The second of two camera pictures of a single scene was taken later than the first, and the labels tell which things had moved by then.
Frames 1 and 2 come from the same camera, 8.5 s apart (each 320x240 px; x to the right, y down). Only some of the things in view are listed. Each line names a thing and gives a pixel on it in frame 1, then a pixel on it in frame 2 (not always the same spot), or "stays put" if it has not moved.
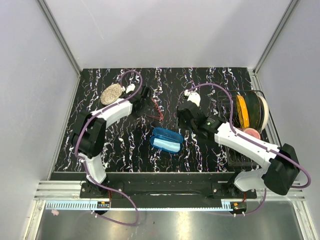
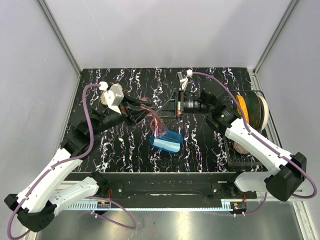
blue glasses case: (166, 140) stays put
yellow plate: (242, 112) stays put
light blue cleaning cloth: (169, 145) stays put
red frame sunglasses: (160, 117) -> (157, 126)
